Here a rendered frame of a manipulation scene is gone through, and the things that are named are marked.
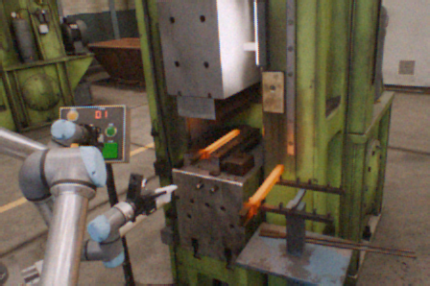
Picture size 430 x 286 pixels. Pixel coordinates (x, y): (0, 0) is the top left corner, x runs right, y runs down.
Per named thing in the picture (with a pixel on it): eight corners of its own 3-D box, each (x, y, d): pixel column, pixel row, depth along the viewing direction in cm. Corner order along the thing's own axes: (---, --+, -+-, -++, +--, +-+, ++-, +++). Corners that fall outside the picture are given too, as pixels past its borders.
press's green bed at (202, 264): (250, 344, 196) (246, 269, 179) (190, 317, 215) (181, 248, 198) (290, 276, 239) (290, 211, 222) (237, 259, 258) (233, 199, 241)
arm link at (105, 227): (87, 241, 128) (83, 220, 125) (112, 225, 137) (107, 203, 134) (105, 248, 124) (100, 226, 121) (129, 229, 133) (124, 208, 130)
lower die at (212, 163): (219, 172, 174) (218, 155, 171) (184, 165, 185) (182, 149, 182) (259, 141, 207) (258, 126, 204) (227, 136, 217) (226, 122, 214)
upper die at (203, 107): (215, 120, 165) (213, 98, 162) (178, 115, 175) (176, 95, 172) (257, 96, 198) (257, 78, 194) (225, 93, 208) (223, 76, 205)
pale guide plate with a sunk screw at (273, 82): (282, 113, 161) (282, 72, 154) (263, 111, 165) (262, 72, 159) (284, 111, 162) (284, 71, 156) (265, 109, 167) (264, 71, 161)
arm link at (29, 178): (-8, 171, 100) (58, 273, 132) (35, 169, 99) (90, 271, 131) (11, 142, 108) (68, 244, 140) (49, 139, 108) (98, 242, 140)
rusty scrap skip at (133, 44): (145, 91, 762) (139, 47, 731) (90, 83, 878) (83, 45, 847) (186, 79, 847) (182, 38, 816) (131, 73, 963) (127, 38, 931)
